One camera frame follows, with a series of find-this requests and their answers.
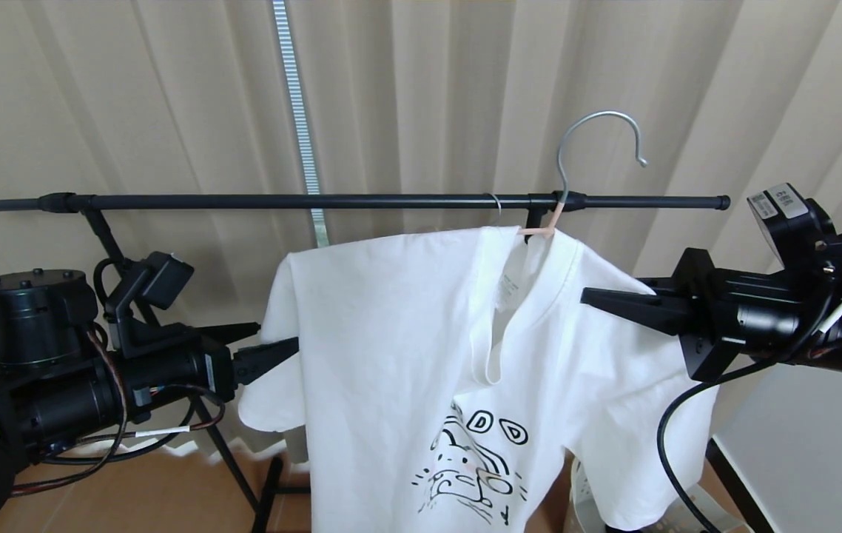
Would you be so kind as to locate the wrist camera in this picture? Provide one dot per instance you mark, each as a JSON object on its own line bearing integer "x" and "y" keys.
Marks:
{"x": 798, "y": 229}
{"x": 166, "y": 277}

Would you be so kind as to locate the pink clothes hanger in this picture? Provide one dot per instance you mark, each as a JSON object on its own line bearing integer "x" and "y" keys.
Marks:
{"x": 498, "y": 211}
{"x": 561, "y": 178}

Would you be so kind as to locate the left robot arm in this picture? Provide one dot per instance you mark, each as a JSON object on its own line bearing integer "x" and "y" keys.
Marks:
{"x": 29, "y": 318}

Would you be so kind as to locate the white laundry basket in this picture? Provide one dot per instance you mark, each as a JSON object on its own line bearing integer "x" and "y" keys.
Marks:
{"x": 584, "y": 503}

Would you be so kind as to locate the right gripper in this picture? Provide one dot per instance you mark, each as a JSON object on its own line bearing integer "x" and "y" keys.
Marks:
{"x": 754, "y": 311}

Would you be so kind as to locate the white garment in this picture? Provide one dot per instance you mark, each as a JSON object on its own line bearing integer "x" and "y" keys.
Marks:
{"x": 391, "y": 333}

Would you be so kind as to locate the black clothes rack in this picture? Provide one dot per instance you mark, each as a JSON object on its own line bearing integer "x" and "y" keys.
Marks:
{"x": 243, "y": 201}

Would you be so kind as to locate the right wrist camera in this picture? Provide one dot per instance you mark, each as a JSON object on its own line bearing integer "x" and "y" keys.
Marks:
{"x": 798, "y": 229}

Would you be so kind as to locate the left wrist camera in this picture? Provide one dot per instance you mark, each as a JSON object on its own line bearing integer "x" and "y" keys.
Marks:
{"x": 166, "y": 277}

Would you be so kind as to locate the beige curtain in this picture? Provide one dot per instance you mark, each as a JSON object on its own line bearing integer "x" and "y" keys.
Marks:
{"x": 132, "y": 96}

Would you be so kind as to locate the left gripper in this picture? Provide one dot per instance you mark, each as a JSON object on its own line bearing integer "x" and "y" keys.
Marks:
{"x": 184, "y": 374}

